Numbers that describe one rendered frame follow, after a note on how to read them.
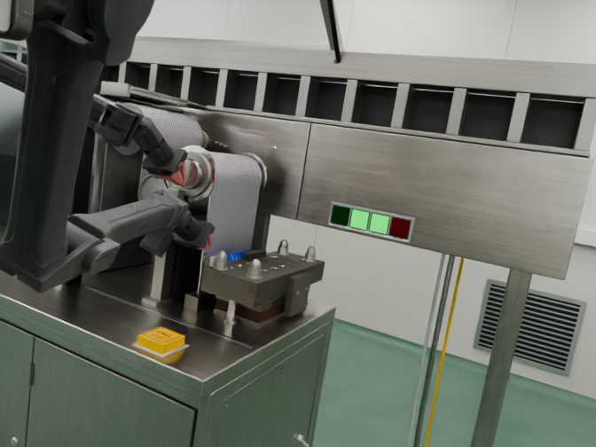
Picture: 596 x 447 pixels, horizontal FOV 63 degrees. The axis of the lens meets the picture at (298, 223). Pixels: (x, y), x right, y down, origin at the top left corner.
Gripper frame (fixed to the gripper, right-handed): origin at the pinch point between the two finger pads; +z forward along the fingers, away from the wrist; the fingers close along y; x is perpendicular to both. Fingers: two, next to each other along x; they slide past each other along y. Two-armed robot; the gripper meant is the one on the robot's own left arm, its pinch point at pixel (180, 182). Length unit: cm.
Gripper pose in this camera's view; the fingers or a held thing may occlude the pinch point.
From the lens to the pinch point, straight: 126.6
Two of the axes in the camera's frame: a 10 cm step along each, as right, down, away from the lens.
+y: 8.9, 1.5, -4.2
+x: 3.6, -8.1, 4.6
